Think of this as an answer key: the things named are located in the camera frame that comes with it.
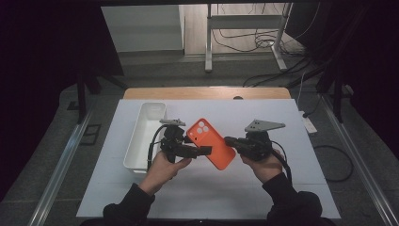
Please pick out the orange phone case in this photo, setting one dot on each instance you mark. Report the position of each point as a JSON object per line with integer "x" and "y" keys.
{"x": 216, "y": 147}

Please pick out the person's right hand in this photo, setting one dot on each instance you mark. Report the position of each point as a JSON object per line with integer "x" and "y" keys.
{"x": 265, "y": 169}

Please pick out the wooden table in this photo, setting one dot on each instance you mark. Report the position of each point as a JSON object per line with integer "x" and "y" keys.
{"x": 188, "y": 93}

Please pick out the white power strip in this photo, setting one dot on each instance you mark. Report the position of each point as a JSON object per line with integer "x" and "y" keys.
{"x": 309, "y": 125}

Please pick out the white board table cover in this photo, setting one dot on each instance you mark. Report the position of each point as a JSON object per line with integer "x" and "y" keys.
{"x": 219, "y": 188}

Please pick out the white panel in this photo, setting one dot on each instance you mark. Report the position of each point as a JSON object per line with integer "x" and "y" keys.
{"x": 142, "y": 28}

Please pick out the black metal stand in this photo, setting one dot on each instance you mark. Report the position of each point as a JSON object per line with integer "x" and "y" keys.
{"x": 81, "y": 94}
{"x": 337, "y": 94}

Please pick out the aluminium rail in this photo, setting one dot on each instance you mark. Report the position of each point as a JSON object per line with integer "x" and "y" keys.
{"x": 360, "y": 163}
{"x": 62, "y": 169}

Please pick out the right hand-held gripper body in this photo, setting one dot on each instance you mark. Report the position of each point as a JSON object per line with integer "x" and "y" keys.
{"x": 255, "y": 144}

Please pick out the white metal desk frame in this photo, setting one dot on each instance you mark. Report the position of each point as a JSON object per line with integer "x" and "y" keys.
{"x": 208, "y": 47}

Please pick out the dark curtain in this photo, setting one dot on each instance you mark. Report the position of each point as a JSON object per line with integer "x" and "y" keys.
{"x": 37, "y": 78}
{"x": 370, "y": 62}

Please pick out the person's left hand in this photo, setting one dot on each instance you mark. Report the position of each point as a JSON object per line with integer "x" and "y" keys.
{"x": 163, "y": 172}

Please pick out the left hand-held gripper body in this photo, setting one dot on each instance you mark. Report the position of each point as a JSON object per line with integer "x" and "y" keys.
{"x": 174, "y": 142}

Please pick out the white plastic bin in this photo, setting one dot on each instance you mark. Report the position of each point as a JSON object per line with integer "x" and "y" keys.
{"x": 141, "y": 138}

